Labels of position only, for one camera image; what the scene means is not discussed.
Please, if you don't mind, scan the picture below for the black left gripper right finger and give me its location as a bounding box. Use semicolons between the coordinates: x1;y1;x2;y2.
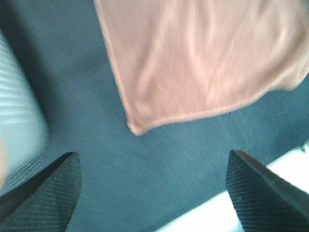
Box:
225;150;309;232

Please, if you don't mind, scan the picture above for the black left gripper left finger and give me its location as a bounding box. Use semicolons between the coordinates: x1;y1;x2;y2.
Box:
0;152;82;232

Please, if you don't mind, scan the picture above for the brown microfibre towel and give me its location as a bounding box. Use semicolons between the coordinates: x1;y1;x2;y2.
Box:
94;0;309;135

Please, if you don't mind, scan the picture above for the grey perforated laundry basket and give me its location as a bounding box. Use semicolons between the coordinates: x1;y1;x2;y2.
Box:
0;33;48;195

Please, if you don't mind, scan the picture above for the black fabric table mat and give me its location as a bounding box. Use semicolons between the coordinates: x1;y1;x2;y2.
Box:
0;0;309;232

